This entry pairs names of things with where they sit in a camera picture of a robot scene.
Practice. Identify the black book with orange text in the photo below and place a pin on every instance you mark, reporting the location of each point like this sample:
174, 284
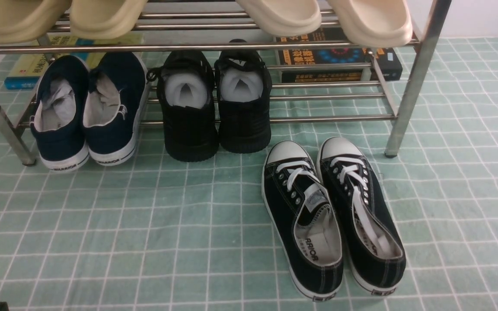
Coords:
327, 65

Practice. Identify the navy sneaker right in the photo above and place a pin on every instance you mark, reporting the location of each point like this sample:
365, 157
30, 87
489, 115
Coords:
118, 90

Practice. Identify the yellow and blue book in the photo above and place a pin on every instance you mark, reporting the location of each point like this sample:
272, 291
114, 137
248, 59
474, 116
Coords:
29, 67

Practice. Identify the black mesh sneaker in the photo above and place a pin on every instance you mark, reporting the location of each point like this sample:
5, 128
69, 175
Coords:
243, 92
184, 88

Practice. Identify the black canvas sneaker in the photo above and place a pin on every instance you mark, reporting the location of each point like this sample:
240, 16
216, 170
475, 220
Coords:
305, 220
376, 254

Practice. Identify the cream slipper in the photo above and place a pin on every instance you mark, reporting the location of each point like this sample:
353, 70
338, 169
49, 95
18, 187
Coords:
284, 18
374, 23

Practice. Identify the cream slipper far right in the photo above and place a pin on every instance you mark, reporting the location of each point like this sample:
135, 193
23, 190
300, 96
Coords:
374, 23

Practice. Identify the yellow-beige slipper far left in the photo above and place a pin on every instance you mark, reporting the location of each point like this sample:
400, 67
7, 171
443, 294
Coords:
27, 20

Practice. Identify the black mesh sneaker right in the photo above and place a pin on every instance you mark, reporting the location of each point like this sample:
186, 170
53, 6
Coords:
243, 92

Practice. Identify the navy sneaker left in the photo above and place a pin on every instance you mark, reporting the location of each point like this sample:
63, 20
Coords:
56, 124

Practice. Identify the navy sneaker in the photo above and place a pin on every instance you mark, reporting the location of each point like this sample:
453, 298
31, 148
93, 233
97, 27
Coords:
118, 90
56, 124

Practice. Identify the yellow-beige slipper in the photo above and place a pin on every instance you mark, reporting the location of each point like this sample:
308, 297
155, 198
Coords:
104, 19
27, 20

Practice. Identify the black mesh sneaker left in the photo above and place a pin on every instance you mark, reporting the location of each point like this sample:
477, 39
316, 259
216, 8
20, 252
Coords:
184, 88

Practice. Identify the steel shoe rack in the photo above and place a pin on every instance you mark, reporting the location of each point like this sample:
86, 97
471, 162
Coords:
399, 114

